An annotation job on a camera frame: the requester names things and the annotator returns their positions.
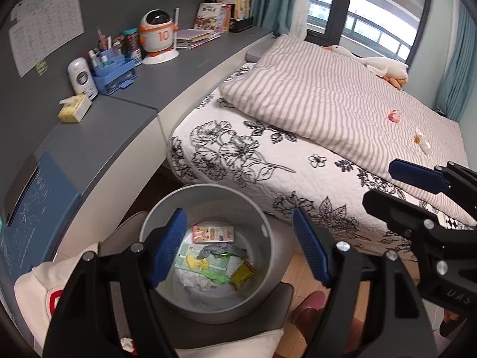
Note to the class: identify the white garment with red print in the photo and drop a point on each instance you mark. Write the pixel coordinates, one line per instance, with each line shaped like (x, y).
(37, 287)

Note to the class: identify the teal lidded can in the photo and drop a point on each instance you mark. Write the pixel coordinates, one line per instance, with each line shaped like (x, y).
(131, 44)

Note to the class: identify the bunch of pens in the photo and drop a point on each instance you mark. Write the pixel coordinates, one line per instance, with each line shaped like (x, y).
(102, 46)

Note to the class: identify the grey wrapper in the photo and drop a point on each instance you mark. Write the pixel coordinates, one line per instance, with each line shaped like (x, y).
(214, 249)

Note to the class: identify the person's right hand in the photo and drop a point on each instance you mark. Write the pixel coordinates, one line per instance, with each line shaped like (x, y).
(451, 317)

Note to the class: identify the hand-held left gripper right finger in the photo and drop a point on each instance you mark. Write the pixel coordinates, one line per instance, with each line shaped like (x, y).
(311, 248)

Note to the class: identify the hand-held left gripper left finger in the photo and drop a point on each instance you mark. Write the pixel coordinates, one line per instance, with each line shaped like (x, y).
(169, 250)

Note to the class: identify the white sheer curtain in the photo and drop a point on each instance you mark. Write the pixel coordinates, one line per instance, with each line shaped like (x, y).
(303, 7)

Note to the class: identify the row of upright books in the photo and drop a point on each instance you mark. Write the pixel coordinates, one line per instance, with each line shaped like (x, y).
(231, 5)

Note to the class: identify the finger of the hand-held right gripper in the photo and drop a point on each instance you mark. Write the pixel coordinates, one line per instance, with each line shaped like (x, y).
(413, 175)
(395, 205)

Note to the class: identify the yellow tissue box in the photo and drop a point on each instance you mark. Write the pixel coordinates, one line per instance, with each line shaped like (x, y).
(74, 110)

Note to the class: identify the white rounded desk device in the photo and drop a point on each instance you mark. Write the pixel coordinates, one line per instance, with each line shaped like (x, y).
(82, 78)

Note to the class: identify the pink wrapper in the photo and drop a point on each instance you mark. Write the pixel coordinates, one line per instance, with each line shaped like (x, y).
(394, 116)

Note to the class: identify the pink snack box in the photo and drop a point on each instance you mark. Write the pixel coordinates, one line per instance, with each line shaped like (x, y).
(212, 234)

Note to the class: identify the large white printed sheet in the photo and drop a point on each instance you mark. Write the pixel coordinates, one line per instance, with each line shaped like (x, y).
(44, 41)

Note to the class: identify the stack of flat books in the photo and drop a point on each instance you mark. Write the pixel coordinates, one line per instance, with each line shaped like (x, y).
(195, 39)

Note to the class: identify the green sticky note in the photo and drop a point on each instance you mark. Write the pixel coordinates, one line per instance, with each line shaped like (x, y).
(41, 67)

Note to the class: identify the small yellow wrapper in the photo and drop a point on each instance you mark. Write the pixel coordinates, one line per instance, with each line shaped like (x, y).
(195, 261)

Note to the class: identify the pink slipper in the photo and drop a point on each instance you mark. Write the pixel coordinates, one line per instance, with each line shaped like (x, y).
(309, 305)

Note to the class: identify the blue board with white lines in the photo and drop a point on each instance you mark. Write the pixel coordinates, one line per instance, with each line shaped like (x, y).
(44, 212)

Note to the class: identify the grey desk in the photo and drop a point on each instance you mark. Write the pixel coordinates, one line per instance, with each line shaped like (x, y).
(123, 126)

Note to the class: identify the pink grey striped blanket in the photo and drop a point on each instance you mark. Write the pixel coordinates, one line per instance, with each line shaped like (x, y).
(335, 93)

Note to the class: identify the grey round trash bin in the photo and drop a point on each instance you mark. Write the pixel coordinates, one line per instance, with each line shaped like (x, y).
(238, 209)

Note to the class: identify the white orange robot toy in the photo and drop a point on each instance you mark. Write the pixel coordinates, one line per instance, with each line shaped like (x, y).
(158, 37)

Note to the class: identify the pale green packet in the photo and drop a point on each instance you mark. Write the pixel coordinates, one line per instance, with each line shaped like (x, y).
(182, 259)

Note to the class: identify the white floral bed cover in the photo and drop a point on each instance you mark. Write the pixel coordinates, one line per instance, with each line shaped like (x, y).
(242, 149)

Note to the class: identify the white goose plush toy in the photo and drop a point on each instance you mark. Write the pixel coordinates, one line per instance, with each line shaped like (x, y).
(387, 68)

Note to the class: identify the yellow snack packet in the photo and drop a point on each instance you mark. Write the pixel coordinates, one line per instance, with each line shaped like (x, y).
(242, 274)

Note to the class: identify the bright green wrapper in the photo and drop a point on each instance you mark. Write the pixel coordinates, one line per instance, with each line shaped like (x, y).
(216, 276)

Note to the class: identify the blue desk organizer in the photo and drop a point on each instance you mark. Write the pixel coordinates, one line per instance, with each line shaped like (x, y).
(111, 78)

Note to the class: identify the black framed window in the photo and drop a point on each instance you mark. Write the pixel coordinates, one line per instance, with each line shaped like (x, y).
(372, 15)

